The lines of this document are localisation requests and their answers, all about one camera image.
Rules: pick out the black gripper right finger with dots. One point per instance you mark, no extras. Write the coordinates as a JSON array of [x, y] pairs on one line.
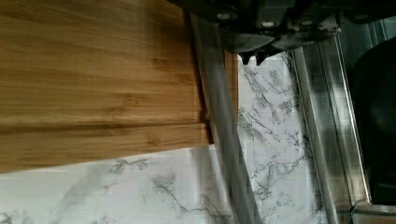
[[300, 34]]

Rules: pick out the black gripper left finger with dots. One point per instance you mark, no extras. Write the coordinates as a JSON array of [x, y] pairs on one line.
[[247, 45]]

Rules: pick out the glass oven door with handle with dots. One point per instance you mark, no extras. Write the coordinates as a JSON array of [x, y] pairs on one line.
[[329, 116]]

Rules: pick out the stainless steel toaster oven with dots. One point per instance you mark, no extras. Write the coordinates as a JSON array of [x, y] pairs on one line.
[[369, 57]]

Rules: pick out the bamboo cutting board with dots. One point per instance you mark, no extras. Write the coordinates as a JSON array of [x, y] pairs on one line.
[[89, 80]]

